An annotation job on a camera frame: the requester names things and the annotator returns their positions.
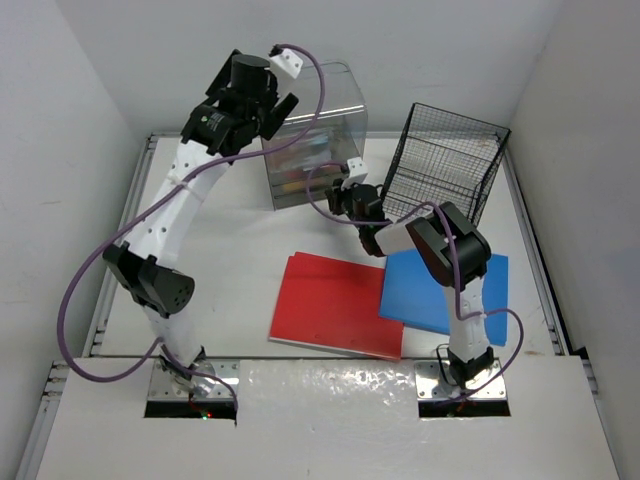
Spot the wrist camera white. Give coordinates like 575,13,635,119
269,45,303,82
342,157,369,189

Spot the red folder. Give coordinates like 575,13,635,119
269,252,404,361

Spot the purple cable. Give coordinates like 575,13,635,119
305,163,525,401
57,43,329,384

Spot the yellow highlighter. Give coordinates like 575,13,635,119
281,182,306,195

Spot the clear plastic drawer unit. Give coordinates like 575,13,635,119
265,60,368,210

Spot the pink highlighter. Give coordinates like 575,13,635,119
283,169,310,183

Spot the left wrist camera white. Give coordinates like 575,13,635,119
269,45,303,82

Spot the metal base plate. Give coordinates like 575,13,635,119
147,357,240,402
414,358,508,402

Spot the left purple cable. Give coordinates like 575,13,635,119
57,43,329,384

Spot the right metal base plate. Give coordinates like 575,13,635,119
414,358,508,402

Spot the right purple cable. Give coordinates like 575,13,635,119
305,163,525,401

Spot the blue folder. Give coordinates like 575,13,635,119
379,249,509,335

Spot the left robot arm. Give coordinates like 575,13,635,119
103,47,303,370

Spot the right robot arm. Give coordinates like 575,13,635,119
325,179,494,390

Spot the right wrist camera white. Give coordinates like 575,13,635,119
342,157,369,189

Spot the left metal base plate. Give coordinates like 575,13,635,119
147,357,240,402

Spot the black wire mesh rack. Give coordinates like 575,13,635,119
381,102,511,225

